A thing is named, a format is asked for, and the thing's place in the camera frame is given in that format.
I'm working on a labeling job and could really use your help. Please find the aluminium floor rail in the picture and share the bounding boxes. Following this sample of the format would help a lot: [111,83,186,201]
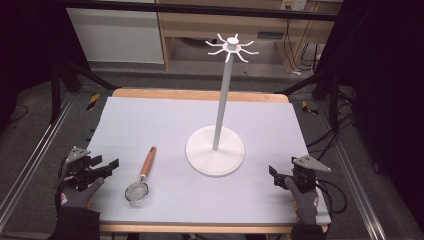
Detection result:
[0,92,77,232]
[318,99,389,240]

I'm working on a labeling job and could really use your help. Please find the black metal stand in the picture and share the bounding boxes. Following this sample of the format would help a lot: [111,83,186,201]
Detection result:
[275,68,344,129]
[49,58,118,125]

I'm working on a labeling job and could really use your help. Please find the person's left hand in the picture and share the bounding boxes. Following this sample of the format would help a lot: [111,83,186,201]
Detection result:
[55,176,106,210]

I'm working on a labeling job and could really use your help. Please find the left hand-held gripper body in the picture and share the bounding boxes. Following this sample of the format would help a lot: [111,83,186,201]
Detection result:
[64,145,105,192]

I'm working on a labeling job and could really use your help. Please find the black frame crossbar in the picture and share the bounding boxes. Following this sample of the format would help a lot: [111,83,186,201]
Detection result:
[61,0,338,22]

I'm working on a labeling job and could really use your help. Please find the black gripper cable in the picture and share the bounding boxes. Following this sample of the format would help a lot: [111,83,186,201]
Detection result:
[315,179,348,215]

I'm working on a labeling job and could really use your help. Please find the white cabinet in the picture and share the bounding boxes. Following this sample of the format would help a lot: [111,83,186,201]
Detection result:
[66,7,165,65]

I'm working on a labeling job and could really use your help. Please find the wooden-handled mesh strainer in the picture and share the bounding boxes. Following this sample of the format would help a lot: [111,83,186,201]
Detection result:
[124,146,158,206]

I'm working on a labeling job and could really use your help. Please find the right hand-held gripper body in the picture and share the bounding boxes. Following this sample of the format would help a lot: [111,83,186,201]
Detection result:
[282,154,332,194]

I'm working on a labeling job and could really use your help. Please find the light grey table mat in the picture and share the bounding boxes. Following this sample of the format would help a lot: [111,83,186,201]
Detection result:
[87,96,332,226]

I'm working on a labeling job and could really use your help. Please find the person's right hand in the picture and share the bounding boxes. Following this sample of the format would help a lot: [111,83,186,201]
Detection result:
[284,176,320,227]

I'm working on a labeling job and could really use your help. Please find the black floor cables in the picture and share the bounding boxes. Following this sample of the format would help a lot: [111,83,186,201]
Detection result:
[305,111,358,162]

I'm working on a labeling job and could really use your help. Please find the wall power outlet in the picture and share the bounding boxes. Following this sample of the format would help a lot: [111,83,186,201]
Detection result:
[280,0,308,12]

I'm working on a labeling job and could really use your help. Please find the white hook rack stand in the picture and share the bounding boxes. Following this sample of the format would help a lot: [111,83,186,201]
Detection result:
[185,32,260,178]

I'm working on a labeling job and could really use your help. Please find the black hanging cables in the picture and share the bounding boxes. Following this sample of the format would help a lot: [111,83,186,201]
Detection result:
[282,19,323,76]

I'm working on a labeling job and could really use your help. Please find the yellow black hazard tape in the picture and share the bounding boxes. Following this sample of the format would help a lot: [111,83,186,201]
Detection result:
[301,100,320,116]
[86,92,101,111]

